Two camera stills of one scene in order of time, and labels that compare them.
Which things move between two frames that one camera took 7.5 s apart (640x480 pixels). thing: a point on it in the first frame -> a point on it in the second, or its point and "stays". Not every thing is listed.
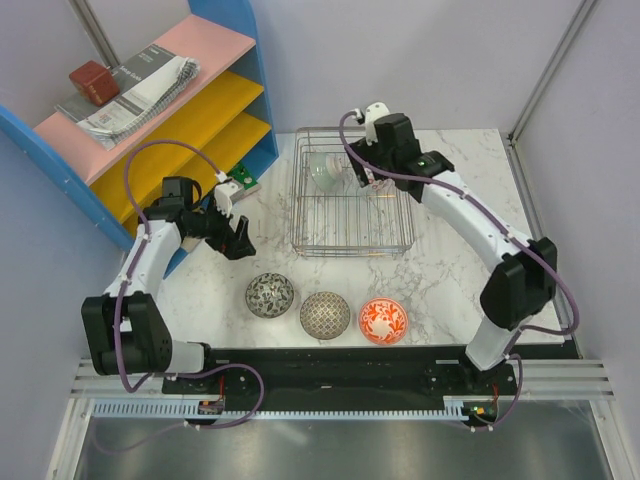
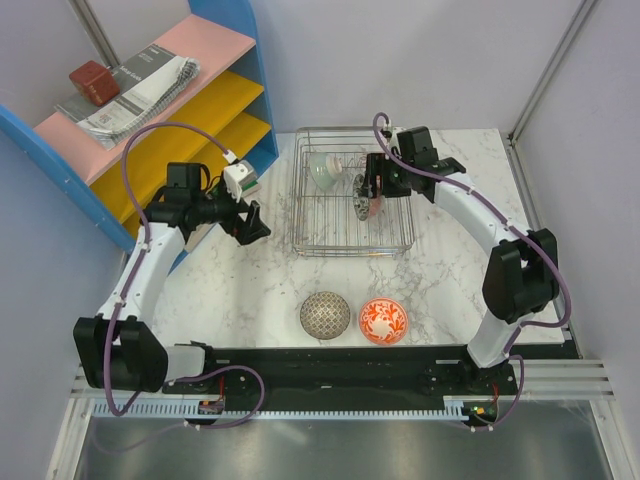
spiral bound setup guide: (146, 84) stays
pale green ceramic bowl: (326, 169) stays
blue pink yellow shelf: (220, 127) stays
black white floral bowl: (269, 295) -> (360, 201)
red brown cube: (96, 82) stays
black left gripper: (233, 245) -> (245, 231)
